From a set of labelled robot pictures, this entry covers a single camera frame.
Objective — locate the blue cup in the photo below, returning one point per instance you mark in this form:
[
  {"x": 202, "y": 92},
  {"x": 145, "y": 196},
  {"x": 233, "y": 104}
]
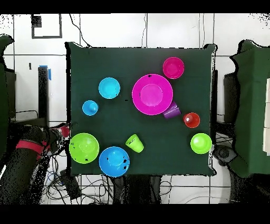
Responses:
[{"x": 90, "y": 107}]

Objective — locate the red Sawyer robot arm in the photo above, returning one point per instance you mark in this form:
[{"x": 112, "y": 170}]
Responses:
[{"x": 21, "y": 169}]

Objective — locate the large green bowl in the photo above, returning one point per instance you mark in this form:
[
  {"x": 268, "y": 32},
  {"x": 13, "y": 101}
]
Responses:
[{"x": 84, "y": 148}]

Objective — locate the purple cup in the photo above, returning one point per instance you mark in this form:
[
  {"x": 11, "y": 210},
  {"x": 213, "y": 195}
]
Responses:
[{"x": 174, "y": 112}]

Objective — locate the blue tape strip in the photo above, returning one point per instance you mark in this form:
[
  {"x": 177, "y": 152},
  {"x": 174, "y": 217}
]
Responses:
[{"x": 49, "y": 74}]

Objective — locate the black metal stand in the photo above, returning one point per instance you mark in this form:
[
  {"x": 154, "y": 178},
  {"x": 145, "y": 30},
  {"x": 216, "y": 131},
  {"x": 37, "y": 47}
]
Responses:
[{"x": 43, "y": 95}]

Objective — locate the black power strip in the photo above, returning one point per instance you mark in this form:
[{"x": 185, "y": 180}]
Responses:
[{"x": 70, "y": 186}]

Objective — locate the small magenta bowl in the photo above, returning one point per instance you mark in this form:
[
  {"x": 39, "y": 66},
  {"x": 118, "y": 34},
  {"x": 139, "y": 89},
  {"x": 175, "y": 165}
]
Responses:
[{"x": 173, "y": 67}]

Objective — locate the orange red cup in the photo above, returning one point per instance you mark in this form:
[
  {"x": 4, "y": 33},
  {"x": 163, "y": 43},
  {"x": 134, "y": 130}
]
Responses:
[{"x": 191, "y": 120}]

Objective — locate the green cloth side table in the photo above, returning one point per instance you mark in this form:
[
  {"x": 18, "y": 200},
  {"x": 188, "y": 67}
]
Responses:
[
  {"x": 3, "y": 95},
  {"x": 253, "y": 105}
]

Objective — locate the large pink bowl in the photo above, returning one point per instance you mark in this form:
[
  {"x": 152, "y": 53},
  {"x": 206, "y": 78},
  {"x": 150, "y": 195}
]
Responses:
[{"x": 152, "y": 94}]

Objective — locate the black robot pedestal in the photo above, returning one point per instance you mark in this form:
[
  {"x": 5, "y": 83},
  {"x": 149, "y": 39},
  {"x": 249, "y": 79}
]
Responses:
[{"x": 137, "y": 190}]

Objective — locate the stack of white boxes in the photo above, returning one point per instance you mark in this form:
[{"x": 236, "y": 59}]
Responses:
[{"x": 267, "y": 116}]

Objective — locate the black box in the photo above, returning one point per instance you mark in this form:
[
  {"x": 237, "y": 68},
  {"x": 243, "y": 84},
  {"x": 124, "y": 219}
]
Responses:
[
  {"x": 231, "y": 99},
  {"x": 11, "y": 95}
]

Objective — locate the dark green tablecloth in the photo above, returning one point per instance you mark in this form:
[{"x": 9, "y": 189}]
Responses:
[{"x": 137, "y": 63}]

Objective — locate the large blue bowl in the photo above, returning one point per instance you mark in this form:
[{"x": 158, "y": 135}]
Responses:
[{"x": 114, "y": 161}]

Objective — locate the grey chair base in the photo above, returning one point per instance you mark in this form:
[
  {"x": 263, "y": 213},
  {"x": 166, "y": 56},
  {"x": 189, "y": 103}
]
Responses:
[{"x": 223, "y": 153}]

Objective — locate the green cup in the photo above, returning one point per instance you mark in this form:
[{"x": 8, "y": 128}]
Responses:
[{"x": 135, "y": 143}]

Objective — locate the small green bowl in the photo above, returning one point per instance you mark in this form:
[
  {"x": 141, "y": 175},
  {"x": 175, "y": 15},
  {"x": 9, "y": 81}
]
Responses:
[{"x": 201, "y": 143}]

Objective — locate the small cyan bowl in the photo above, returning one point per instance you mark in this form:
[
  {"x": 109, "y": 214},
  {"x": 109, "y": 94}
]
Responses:
[{"x": 109, "y": 88}]

